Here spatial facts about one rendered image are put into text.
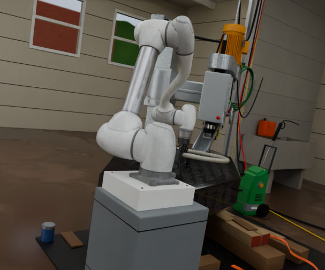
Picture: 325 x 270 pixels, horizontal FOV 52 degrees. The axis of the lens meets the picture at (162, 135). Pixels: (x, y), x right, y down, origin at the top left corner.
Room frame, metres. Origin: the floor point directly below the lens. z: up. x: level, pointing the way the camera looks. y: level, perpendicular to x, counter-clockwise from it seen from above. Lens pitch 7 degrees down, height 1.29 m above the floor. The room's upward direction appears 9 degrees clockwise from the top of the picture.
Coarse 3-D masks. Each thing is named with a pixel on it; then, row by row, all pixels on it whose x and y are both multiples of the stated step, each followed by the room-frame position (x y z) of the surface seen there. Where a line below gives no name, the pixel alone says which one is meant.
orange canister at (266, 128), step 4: (260, 120) 5.66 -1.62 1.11; (264, 120) 5.62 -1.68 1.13; (260, 124) 5.64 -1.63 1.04; (264, 124) 5.57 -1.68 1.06; (268, 124) 5.59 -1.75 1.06; (272, 124) 5.65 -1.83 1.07; (260, 128) 5.63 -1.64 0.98; (264, 128) 5.56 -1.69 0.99; (268, 128) 5.60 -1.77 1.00; (272, 128) 5.67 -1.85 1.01; (260, 132) 5.61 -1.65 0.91; (264, 132) 5.56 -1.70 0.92; (268, 132) 5.61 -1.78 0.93; (272, 132) 5.68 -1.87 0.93; (260, 136) 5.54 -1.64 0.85; (264, 136) 5.56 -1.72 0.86; (268, 136) 5.66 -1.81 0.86; (272, 136) 5.71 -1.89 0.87
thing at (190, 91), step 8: (152, 80) 3.43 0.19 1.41; (160, 80) 3.39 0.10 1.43; (168, 80) 3.40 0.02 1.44; (152, 88) 3.42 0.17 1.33; (160, 88) 3.39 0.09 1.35; (184, 88) 3.46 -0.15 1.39; (192, 88) 3.46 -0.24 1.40; (200, 88) 3.46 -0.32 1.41; (152, 96) 3.41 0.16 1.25; (160, 96) 3.39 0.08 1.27; (176, 96) 3.47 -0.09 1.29; (184, 96) 3.46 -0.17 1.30; (192, 96) 3.46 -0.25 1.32; (200, 96) 3.46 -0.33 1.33
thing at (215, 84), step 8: (208, 72) 2.82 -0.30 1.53; (216, 72) 2.81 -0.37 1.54; (208, 80) 2.82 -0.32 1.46; (216, 80) 2.80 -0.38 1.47; (224, 80) 2.78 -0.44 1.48; (208, 88) 2.82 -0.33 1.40; (216, 88) 2.80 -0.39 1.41; (224, 88) 2.78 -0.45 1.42; (208, 96) 2.81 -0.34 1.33; (216, 96) 2.80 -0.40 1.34; (224, 96) 2.78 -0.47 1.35; (200, 104) 2.83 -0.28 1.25; (208, 104) 2.81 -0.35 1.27; (216, 104) 2.79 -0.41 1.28; (224, 104) 2.78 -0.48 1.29; (200, 112) 2.82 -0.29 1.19; (208, 112) 2.81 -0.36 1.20; (216, 112) 2.79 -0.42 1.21; (224, 112) 2.78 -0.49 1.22; (200, 120) 2.83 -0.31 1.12; (208, 120) 2.80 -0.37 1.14; (216, 120) 2.79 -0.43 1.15; (224, 120) 2.92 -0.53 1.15
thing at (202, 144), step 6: (204, 126) 2.96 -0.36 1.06; (216, 126) 3.08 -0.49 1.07; (222, 126) 3.05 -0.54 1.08; (216, 132) 2.91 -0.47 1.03; (198, 138) 2.68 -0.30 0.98; (204, 138) 2.80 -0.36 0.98; (198, 144) 2.67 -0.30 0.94; (204, 144) 2.68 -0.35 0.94; (210, 144) 2.61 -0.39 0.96; (198, 150) 2.56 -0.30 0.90; (204, 150) 2.57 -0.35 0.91
